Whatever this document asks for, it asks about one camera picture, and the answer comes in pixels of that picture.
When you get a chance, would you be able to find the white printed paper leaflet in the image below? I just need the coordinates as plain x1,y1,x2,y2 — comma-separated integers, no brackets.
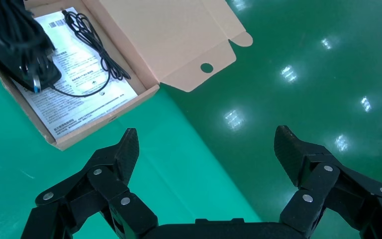
11,6,138,139

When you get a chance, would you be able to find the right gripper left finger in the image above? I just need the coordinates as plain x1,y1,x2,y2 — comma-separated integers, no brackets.
21,127,159,239

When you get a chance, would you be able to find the green table mat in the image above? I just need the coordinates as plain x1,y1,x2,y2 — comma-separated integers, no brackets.
0,54,263,239

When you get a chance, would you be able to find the black data cable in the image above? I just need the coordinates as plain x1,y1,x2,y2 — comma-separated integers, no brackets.
0,0,56,72

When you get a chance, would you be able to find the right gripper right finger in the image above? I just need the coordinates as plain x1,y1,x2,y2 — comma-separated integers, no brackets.
274,125,382,239

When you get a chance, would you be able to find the brown cardboard box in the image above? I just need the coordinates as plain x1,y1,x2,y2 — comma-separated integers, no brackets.
0,0,254,151

